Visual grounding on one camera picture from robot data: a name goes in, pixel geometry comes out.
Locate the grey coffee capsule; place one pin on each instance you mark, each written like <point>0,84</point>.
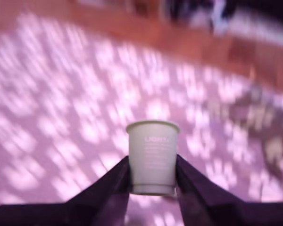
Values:
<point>152,155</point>

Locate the purple paw print cloth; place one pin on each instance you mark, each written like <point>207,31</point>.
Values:
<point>61,94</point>

